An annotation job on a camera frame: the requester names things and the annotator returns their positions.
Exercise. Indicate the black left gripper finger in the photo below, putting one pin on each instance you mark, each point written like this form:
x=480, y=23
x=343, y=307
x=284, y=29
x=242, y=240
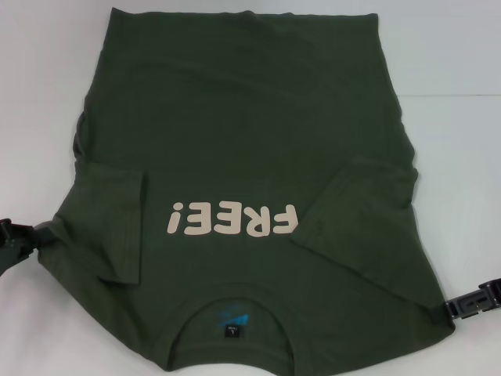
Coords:
x=15, y=258
x=27, y=235

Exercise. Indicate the dark green FREE t-shirt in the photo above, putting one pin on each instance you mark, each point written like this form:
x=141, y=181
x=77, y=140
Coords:
x=242, y=137

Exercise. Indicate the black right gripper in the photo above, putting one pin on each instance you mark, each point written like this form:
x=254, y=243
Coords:
x=496, y=290

